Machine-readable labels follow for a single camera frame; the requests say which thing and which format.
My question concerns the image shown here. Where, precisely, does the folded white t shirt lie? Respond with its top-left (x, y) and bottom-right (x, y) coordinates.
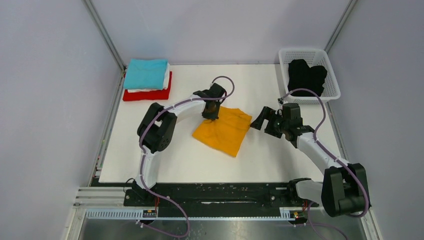
top-left (128, 63), bottom-right (170, 93)

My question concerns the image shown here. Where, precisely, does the controller board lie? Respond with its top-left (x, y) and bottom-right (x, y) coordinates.
top-left (289, 210), bottom-right (304, 220)
top-left (142, 208), bottom-right (158, 219)

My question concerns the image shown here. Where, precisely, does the white slotted cable duct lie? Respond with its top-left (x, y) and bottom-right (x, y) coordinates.
top-left (85, 207), bottom-right (295, 221)

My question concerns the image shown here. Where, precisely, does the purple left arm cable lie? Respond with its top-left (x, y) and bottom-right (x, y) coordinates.
top-left (136, 75), bottom-right (236, 239)

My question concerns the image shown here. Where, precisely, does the white plastic laundry basket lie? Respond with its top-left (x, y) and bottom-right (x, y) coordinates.
top-left (278, 47), bottom-right (341, 103)

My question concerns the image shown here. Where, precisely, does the folded cyan t shirt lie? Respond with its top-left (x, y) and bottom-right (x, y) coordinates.
top-left (123, 58), bottom-right (169, 90)

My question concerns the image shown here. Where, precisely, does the aluminium corner post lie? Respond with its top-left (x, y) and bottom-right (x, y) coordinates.
top-left (324, 0), bottom-right (358, 54)
top-left (82, 0), bottom-right (127, 72)

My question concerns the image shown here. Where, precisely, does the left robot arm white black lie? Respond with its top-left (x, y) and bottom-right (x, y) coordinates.
top-left (131, 83), bottom-right (232, 206)

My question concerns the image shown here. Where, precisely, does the left aluminium corner post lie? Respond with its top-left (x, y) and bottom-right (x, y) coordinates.
top-left (82, 0), bottom-right (127, 72)

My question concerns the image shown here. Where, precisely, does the black t shirt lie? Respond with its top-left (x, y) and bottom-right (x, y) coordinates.
top-left (287, 59), bottom-right (328, 97)

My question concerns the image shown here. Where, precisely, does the yellow t shirt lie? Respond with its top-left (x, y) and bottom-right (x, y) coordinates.
top-left (192, 106), bottom-right (252, 158)

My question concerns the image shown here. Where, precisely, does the folded red t shirt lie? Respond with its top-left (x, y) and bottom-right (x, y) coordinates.
top-left (122, 71), bottom-right (173, 102)

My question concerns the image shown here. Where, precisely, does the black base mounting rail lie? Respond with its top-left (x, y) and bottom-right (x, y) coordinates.
top-left (91, 177), bottom-right (352, 219)

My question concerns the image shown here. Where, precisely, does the left controller board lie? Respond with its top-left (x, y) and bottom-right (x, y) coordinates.
top-left (142, 208), bottom-right (158, 219)

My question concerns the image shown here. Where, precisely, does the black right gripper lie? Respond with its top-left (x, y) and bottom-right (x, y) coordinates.
top-left (250, 106), bottom-right (289, 139)

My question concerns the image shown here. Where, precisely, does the right controller board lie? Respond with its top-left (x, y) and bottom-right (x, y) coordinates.
top-left (289, 210), bottom-right (304, 220)

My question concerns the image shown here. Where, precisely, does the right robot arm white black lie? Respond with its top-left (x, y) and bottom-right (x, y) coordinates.
top-left (250, 103), bottom-right (371, 218)

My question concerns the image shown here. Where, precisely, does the right aluminium corner post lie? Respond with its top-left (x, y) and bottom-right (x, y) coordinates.
top-left (324, 0), bottom-right (358, 54)

